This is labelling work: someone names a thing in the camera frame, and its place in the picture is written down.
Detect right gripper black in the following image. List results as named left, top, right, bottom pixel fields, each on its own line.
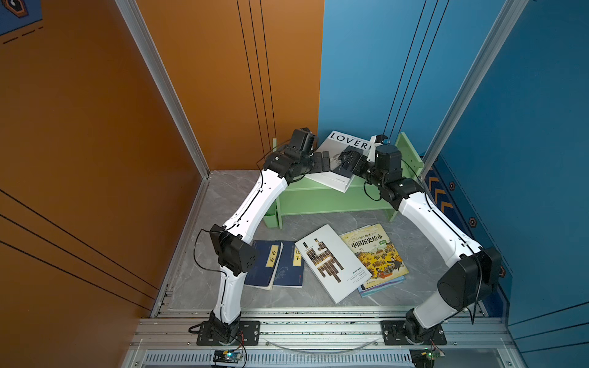
left=341, top=150, right=387, bottom=191

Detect white LOVER book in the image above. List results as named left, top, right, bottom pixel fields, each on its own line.
left=306, top=130, right=371, bottom=193

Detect white book brown bars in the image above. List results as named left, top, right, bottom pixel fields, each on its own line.
left=295, top=225, right=372, bottom=304

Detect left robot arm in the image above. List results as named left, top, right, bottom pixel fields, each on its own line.
left=209, top=144, right=314, bottom=343

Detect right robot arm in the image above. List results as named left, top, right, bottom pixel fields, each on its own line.
left=339, top=145, right=502, bottom=344

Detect green desktop shelf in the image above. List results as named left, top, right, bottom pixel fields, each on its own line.
left=270, top=132, right=425, bottom=230

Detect green pen cup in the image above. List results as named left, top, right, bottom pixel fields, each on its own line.
left=263, top=202, right=280, bottom=228

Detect yellow Chinese history picture book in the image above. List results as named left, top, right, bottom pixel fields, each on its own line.
left=341, top=224, right=409, bottom=288

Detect dark blue book left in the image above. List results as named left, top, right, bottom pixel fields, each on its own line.
left=245, top=240, right=283, bottom=291

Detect dark blue book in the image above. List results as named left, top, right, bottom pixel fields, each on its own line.
left=273, top=241, right=305, bottom=288
left=245, top=240, right=283, bottom=291

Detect dark blue book right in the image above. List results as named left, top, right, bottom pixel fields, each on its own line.
left=273, top=241, right=305, bottom=288

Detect light blue book underneath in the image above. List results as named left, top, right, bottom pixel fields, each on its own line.
left=357, top=276, right=406, bottom=297

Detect right circuit board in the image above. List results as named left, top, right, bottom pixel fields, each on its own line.
left=410, top=348, right=446, bottom=368

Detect circuit board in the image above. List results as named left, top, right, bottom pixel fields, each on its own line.
left=211, top=350, right=245, bottom=367
left=410, top=348, right=446, bottom=368

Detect left circuit board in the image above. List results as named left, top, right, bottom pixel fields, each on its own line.
left=211, top=350, right=245, bottom=367

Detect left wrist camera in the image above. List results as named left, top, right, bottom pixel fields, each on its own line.
left=288, top=127, right=316, bottom=153

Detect aluminium rail frame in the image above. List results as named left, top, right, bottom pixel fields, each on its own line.
left=123, top=307, right=525, bottom=367

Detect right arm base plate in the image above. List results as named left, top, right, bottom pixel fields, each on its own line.
left=380, top=320, right=447, bottom=346

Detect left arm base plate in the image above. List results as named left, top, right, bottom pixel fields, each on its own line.
left=196, top=320, right=261, bottom=347

